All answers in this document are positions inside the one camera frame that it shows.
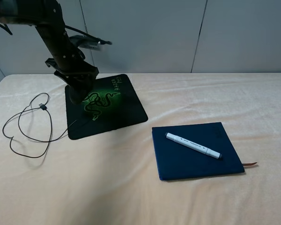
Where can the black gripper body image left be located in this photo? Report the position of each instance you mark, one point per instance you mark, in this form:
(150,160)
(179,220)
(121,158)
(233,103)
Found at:
(68,57)

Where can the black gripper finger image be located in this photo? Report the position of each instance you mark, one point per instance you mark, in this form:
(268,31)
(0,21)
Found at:
(51,63)
(68,78)

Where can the white marker pen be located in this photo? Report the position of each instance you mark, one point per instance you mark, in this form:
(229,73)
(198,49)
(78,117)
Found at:
(194,146)

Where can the black green Razer mouse pad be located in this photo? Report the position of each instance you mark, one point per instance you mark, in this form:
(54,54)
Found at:
(112,104)

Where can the dark blue notebook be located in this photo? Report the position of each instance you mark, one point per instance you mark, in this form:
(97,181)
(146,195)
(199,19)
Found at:
(177,162)

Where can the beige fleece table cloth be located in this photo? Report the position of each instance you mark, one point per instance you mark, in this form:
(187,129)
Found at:
(112,178)

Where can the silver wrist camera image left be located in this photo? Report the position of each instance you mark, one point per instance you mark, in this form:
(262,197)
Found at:
(86,42)

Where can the black camera cable image left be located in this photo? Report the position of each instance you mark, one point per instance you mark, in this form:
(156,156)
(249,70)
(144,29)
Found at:
(89,35)

